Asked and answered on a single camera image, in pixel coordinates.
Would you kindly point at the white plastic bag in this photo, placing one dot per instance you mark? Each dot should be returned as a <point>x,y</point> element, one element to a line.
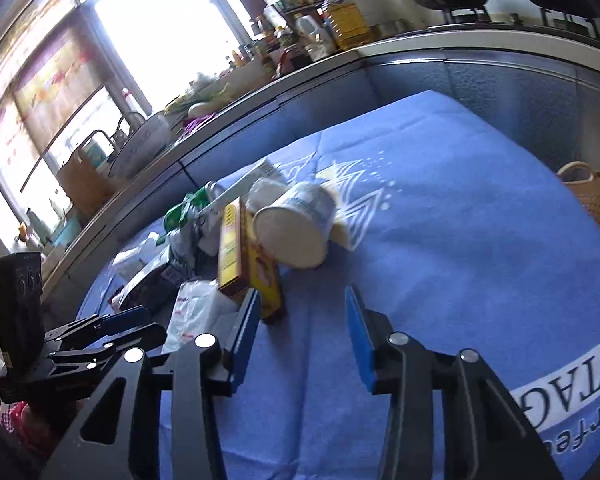
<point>195,310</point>

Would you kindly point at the yellow cardboard box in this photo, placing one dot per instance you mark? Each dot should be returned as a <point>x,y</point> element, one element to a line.
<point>235,260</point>

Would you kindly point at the white cooking pot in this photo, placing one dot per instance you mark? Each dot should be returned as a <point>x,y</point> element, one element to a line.
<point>140,142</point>

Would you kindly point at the window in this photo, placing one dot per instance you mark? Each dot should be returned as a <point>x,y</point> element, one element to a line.
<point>155,35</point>

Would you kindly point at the yellow cooking oil bottle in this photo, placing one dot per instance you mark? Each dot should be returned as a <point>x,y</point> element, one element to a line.
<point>347,22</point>

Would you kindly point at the brown paper bag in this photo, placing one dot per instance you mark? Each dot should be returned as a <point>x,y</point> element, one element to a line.
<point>80,180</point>

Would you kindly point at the green onions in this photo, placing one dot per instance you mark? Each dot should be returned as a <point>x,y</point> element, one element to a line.
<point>195,100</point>

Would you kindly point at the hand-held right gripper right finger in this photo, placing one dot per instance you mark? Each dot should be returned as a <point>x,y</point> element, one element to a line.
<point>357,340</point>

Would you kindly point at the seasoning rack with bottles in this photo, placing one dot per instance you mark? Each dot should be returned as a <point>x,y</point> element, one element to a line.
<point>285,10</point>

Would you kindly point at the paper instant noodle bowl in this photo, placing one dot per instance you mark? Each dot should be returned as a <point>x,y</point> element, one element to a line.
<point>300,222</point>

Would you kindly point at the beige wicker basket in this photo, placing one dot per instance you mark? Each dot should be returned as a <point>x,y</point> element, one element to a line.
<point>595,205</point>

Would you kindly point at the purple cloth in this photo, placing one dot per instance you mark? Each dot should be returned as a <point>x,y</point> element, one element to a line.
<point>200,122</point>

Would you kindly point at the black gas stove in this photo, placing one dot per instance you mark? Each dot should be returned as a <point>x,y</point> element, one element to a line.
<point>480,19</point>

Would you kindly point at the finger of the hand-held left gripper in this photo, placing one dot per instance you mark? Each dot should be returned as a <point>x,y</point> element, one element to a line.
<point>125,316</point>
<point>140,335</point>

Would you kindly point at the white paper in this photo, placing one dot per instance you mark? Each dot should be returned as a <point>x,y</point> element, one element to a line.
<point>135,255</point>

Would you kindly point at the white plastic jug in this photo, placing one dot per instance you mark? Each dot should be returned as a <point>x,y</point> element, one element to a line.
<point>310,35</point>

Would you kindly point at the clear plastic bag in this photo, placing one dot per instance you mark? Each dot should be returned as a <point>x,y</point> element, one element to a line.
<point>187,252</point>

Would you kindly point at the person's left forearm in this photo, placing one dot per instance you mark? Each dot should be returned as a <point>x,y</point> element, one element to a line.
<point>25,420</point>

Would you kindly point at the blue printed tablecloth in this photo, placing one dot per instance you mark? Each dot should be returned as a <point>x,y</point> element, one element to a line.
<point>430,210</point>

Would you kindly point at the dark snack packet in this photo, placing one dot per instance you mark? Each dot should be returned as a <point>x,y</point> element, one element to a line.
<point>147,285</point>

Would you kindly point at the green packet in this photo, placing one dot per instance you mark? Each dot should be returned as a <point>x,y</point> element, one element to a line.
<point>180,212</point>

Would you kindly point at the long white carton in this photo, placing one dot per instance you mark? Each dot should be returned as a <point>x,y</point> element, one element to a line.
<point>230,195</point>

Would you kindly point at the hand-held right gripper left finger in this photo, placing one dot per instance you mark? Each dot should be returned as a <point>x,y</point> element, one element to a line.
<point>247,332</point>

